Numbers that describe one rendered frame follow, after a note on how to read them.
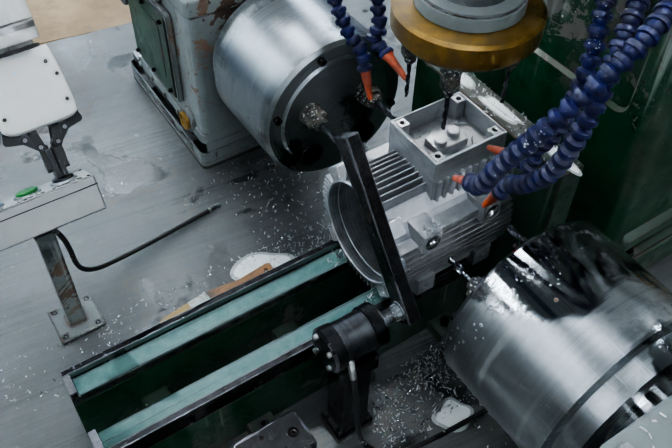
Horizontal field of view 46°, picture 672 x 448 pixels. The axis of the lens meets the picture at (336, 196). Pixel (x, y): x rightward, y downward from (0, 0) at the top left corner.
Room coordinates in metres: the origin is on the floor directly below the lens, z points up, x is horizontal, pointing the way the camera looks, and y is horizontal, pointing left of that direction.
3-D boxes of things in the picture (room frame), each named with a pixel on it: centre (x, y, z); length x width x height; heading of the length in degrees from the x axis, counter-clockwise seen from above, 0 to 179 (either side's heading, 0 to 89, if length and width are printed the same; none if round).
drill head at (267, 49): (1.06, 0.08, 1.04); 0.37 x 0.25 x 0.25; 34
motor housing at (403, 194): (0.77, -0.11, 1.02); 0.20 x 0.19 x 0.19; 124
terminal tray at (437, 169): (0.79, -0.15, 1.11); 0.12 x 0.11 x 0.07; 124
